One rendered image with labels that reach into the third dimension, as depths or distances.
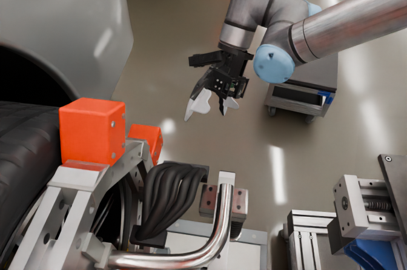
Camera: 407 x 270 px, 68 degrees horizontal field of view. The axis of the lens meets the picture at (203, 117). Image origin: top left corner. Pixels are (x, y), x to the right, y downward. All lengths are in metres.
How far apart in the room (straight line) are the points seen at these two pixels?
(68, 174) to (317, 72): 1.50
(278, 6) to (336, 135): 1.38
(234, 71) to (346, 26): 0.28
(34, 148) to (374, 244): 0.81
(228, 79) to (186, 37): 1.77
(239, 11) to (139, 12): 2.13
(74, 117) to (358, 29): 0.43
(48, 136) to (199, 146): 1.34
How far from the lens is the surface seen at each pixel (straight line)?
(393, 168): 0.90
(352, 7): 0.52
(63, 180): 0.45
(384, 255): 0.95
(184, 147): 1.76
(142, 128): 0.76
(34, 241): 0.43
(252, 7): 0.68
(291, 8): 0.67
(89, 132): 0.46
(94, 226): 0.76
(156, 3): 2.86
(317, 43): 0.54
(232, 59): 0.71
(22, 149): 0.46
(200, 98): 0.72
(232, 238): 0.76
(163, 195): 0.49
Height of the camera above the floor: 1.49
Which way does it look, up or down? 53 degrees down
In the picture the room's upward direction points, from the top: straight up
